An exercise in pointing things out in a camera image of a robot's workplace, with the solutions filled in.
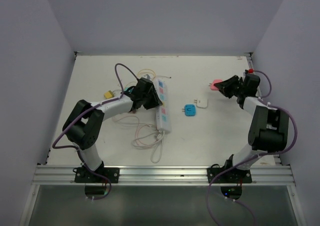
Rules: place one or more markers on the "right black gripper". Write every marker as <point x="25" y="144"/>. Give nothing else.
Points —
<point x="224" y="86"/>

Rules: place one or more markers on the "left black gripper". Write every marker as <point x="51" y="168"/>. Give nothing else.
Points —
<point x="155" y="101"/>

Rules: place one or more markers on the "white power strip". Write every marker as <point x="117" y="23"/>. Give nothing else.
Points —
<point x="162" y="112"/>

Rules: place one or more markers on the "white plug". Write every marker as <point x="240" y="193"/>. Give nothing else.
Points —
<point x="201" y="102"/>

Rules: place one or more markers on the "blue plug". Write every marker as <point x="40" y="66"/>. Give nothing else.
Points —
<point x="189" y="110"/>

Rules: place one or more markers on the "yellow charger plug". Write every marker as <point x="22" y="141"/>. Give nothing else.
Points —
<point x="109" y="95"/>

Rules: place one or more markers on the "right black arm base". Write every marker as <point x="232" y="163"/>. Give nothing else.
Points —
<point x="220" y="175"/>

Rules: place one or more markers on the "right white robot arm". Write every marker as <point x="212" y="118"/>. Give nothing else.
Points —
<point x="268" y="131"/>

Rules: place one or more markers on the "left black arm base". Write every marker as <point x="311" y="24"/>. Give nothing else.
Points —
<point x="82" y="175"/>

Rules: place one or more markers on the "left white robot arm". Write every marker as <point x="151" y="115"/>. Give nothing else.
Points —
<point x="83" y="125"/>

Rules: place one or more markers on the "aluminium frame rail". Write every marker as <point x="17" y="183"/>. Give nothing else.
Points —
<point x="63" y="175"/>

